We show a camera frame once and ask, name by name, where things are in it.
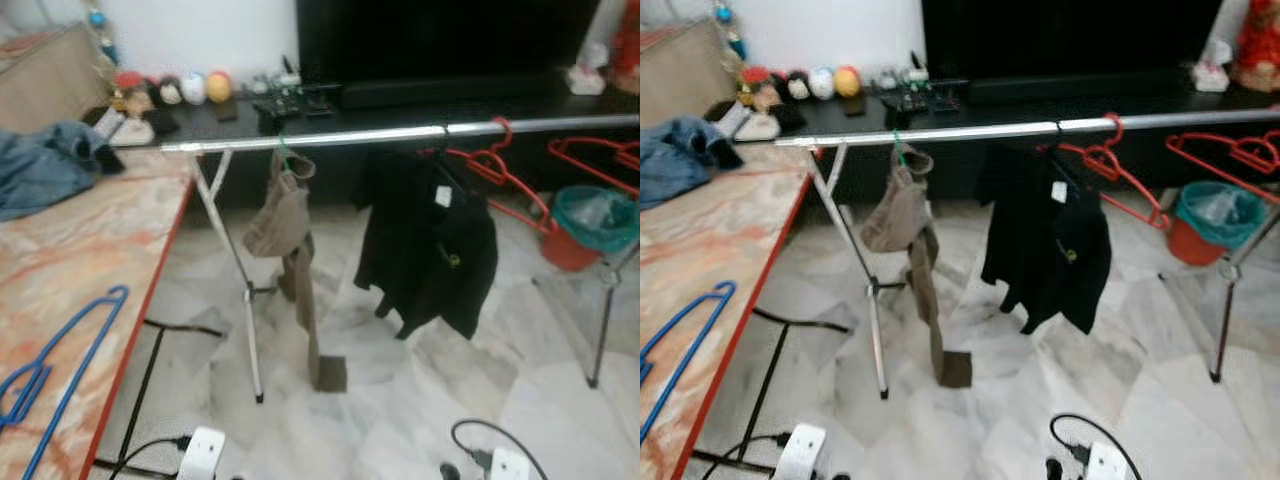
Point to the brown trousers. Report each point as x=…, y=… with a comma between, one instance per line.
x=900, y=210
x=280, y=215

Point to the green plastic hanger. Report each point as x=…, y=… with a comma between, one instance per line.
x=900, y=148
x=283, y=152

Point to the red plastic hanger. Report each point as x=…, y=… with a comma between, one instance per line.
x=600, y=150
x=490, y=165
x=1105, y=160
x=1250, y=150

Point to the blue plastic hanger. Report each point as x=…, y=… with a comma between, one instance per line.
x=725, y=290
x=118, y=293

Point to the orange bin with teal bag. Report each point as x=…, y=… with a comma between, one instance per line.
x=1195, y=245
x=575, y=250

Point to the marble-top folding table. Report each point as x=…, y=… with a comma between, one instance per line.
x=80, y=250
x=710, y=250

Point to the blue denim jacket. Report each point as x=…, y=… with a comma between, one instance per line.
x=680, y=165
x=40, y=170

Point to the white tissue box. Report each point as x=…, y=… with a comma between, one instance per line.
x=1210, y=75
x=586, y=80

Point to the light wooden cabinet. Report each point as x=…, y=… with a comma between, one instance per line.
x=680, y=75
x=50, y=85

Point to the red costumed doll figurine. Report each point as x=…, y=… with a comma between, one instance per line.
x=1258, y=45
x=628, y=45

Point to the black t-shirt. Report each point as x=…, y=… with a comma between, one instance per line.
x=1050, y=245
x=430, y=250

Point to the white round doll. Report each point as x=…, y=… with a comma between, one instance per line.
x=821, y=83
x=193, y=88

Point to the black television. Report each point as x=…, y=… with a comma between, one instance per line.
x=1070, y=35
x=450, y=40

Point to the silver metal clothes rack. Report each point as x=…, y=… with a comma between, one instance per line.
x=300, y=138
x=920, y=132

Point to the black TV console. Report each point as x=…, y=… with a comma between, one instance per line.
x=330, y=180
x=950, y=175

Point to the white green mug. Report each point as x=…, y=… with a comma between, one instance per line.
x=289, y=75
x=917, y=68

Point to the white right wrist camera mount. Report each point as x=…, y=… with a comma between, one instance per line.
x=508, y=465
x=1107, y=462

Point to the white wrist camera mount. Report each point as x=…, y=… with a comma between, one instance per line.
x=1107, y=462
x=203, y=455
x=803, y=452
x=508, y=465

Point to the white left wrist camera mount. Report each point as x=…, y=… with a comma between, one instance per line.
x=203, y=455
x=803, y=452

